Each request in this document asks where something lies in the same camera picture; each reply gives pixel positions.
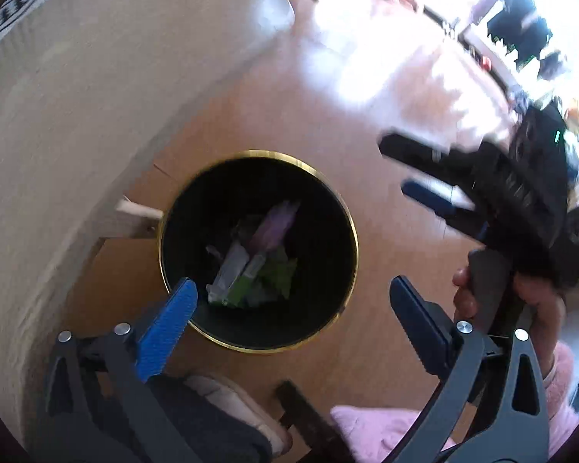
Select person's right hand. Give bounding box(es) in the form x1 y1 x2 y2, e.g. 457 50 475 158
452 266 567 382

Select pink fluffy cloth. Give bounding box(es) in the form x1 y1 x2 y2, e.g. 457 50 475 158
330 340 579 463

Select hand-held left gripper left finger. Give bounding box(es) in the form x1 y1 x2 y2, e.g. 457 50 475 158
35 277 198 463

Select dark wooden bar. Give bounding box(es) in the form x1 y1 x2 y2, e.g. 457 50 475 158
275 380 359 463

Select light green snack wrapper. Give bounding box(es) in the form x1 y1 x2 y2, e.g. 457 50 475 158
258 246 298 301

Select beige slipper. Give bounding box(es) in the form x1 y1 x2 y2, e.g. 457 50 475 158
183 371 293 456

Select black trash bin gold rim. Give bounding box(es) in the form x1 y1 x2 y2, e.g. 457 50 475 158
157 150 359 353

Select person's dark trouser leg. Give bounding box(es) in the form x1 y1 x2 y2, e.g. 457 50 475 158
101 375 273 463

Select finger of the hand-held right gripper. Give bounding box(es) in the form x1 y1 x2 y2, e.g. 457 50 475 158
401 179 489 243
379 132 500 189

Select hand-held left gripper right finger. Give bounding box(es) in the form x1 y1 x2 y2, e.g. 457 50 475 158
390 275 551 463

